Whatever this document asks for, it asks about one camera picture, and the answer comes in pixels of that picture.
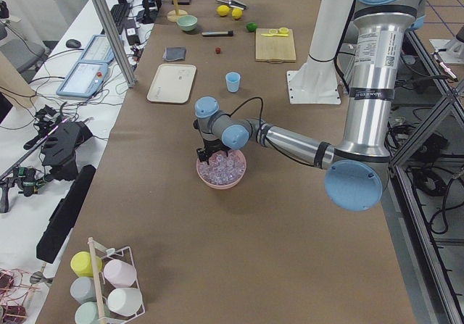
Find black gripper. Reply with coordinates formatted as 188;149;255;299
196;138;229;165

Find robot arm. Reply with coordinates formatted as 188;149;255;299
194;0;426;211

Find pile of ice cubes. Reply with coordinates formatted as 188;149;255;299
200;151;244;186

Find light blue plastic cup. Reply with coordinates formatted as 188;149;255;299
225;72;241;93

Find pink plastic cup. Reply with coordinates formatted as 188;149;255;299
103;259;137;288

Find yellow-green plastic cup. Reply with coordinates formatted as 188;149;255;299
70;251;94;277

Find white plastic cup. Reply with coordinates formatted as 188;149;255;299
107;288;142;317

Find grey-blue plastic cup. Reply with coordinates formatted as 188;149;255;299
70;277;96;304

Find mint green plastic cup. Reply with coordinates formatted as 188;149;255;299
74;302;99;324

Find pink bowl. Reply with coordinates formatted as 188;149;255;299
196;149;247;191

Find cream rabbit tray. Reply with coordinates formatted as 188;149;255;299
146;63;196;104

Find grey folded cloth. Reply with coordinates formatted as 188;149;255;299
162;47;186;62

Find steel muddler black tip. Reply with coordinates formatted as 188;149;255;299
202;30;234;38

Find wooden cutting board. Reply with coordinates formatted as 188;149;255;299
255;28;297;63

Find mint green bowl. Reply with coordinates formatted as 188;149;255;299
177;14;198;32

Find yellow plastic knife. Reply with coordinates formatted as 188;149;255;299
260;33;289;37

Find green lime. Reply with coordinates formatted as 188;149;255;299
246;22;257;33

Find blue teach pendant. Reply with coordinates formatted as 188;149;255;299
80;35;115;63
57;61;108;99

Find yellow lemon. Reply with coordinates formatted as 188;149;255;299
216;5;231;17
231;8;243;20

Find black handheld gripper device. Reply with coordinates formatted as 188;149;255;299
23;121;93;181

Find black long bar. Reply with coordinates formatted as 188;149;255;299
36;165;96;264

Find black power adapter box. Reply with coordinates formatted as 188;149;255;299
124;18;141;45

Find metal scoop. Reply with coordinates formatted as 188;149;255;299
215;0;247;10

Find black keyboard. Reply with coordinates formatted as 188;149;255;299
110;3;131;34

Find black computer mouse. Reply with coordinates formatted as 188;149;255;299
65;39;81;49

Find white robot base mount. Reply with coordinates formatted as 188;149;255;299
287;0;354;104

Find wooden rack handle rod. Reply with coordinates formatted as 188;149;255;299
88;237;108;324

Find white wire cup rack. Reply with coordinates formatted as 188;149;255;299
88;237;145;323

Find aluminium frame post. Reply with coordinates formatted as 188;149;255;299
92;0;136;88

